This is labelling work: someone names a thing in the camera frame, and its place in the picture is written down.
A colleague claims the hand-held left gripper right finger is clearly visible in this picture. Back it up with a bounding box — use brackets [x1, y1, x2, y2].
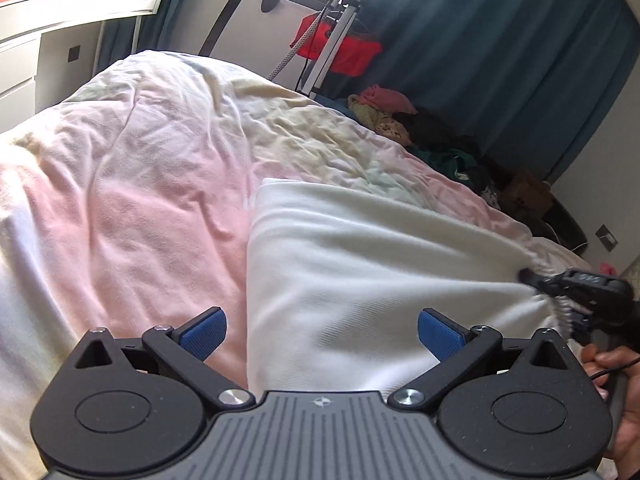
[390, 308, 577, 409]

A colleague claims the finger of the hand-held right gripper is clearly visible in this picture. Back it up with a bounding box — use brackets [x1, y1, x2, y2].
[519, 267, 569, 297]

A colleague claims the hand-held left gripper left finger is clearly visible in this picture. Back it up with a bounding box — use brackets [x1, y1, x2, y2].
[74, 306, 257, 409]

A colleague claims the cream white garment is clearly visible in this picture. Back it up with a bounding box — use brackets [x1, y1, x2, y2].
[246, 177, 574, 396]

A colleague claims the person's right hand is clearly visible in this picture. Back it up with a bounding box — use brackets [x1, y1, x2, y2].
[582, 345, 640, 477]

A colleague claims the black headboard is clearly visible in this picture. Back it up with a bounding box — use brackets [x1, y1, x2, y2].
[529, 199, 589, 254]

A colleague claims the brown paper bag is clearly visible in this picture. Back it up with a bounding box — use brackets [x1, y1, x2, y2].
[499, 169, 554, 219]

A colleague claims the black white patterned cloth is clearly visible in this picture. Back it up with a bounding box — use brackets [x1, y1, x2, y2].
[474, 174, 504, 209]

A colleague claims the green clothing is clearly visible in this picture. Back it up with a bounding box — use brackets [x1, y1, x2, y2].
[424, 147, 479, 181]

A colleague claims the pastel pink blanket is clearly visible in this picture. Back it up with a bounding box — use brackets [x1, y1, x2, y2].
[0, 50, 596, 480]

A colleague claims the black clothing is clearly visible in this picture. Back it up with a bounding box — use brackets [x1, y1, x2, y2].
[394, 112, 481, 161]

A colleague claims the orange patterned cloth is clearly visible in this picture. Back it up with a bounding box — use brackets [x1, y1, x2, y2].
[347, 94, 416, 144]

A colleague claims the blue curtain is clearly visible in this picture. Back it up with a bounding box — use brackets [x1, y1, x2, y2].
[98, 0, 216, 64]
[320, 0, 640, 184]

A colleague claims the pink clothing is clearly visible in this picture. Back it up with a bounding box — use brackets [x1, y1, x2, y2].
[359, 84, 419, 116]

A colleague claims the blue clothing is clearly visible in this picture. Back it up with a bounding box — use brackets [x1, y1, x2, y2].
[314, 94, 359, 121]

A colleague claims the red cloth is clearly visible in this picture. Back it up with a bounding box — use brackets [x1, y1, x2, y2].
[298, 13, 384, 77]

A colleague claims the garment steamer stand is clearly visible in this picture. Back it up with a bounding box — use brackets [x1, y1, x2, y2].
[299, 0, 371, 101]

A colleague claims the white dressing table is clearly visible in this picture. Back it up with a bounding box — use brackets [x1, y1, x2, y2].
[0, 0, 166, 134]

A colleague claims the wall socket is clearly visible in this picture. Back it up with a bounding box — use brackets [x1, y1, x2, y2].
[594, 223, 619, 251]

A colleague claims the steamer hose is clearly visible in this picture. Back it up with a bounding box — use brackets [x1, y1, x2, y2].
[288, 7, 331, 56]

